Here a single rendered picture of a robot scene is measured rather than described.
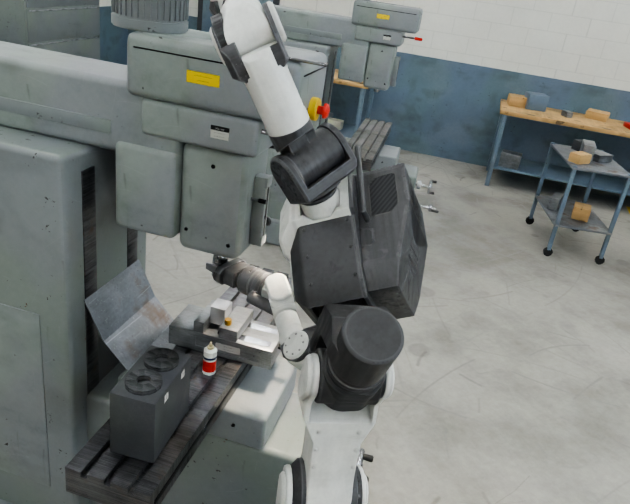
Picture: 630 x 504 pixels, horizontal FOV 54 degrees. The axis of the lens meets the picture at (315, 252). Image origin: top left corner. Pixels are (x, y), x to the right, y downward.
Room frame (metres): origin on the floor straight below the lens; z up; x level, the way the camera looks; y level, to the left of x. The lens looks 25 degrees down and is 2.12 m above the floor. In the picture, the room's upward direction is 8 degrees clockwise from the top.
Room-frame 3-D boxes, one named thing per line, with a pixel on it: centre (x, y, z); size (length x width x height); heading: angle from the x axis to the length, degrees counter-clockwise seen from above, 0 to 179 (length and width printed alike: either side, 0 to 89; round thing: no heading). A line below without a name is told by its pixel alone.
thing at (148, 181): (1.73, 0.47, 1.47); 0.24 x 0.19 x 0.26; 168
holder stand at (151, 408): (1.28, 0.36, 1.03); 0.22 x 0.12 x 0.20; 171
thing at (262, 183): (1.67, 0.17, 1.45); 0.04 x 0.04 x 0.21; 78
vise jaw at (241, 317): (1.72, 0.22, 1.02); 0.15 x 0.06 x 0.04; 169
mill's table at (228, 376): (1.69, 0.28, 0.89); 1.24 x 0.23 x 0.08; 168
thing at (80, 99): (1.80, 0.77, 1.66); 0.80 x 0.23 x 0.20; 78
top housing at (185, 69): (1.69, 0.30, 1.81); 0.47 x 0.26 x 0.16; 78
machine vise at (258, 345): (1.72, 0.24, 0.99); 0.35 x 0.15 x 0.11; 79
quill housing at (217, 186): (1.69, 0.29, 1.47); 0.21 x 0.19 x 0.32; 168
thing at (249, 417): (1.69, 0.28, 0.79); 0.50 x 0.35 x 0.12; 78
